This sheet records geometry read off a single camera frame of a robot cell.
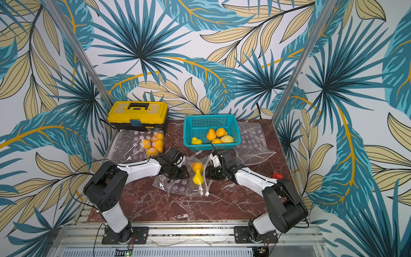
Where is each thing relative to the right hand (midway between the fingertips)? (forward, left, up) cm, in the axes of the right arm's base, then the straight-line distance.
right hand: (204, 173), depth 87 cm
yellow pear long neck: (-3, +3, -1) cm, 4 cm away
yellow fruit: (+23, -8, -2) cm, 25 cm away
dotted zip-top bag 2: (+20, +43, +1) cm, 47 cm away
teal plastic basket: (+38, +4, -3) cm, 38 cm away
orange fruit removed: (+5, +5, -1) cm, 7 cm away
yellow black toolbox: (+36, +40, +11) cm, 55 cm away
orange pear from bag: (+27, -5, 0) cm, 28 cm away
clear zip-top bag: (+17, -31, -3) cm, 35 cm away
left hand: (0, +10, -5) cm, 11 cm away
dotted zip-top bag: (-4, +10, -6) cm, 13 cm away
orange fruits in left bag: (+19, +31, 0) cm, 36 cm away
